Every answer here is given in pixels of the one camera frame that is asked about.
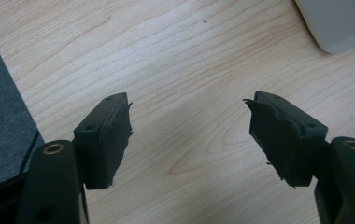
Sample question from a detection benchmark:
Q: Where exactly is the light grey box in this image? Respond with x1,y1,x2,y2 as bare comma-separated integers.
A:
293,0,355,55

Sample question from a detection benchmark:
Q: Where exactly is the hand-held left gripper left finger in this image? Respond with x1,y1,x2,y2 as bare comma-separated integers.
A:
15,91,134,224

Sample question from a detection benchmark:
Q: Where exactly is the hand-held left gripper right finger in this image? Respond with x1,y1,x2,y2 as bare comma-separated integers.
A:
242,91,355,224

